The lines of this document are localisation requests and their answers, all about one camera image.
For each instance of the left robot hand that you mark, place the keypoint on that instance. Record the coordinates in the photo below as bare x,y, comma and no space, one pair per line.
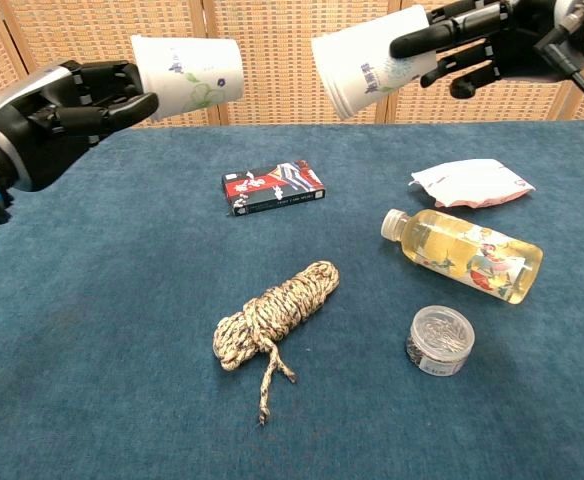
37,130

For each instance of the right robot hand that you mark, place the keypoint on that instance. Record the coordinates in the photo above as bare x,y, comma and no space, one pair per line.
507,45

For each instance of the pink white plastic packet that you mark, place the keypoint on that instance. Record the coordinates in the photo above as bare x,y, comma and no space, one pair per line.
472,185

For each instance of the blue velvet tablecloth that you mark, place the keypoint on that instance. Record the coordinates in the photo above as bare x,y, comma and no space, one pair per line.
97,300

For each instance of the clear bottle yellow liquid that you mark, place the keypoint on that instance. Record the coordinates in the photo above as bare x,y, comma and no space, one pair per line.
452,245

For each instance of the black red playing card box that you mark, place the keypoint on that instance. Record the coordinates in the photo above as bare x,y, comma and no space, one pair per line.
262,192

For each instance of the round clear pin container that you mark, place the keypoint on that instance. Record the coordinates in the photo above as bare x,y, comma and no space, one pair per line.
439,335

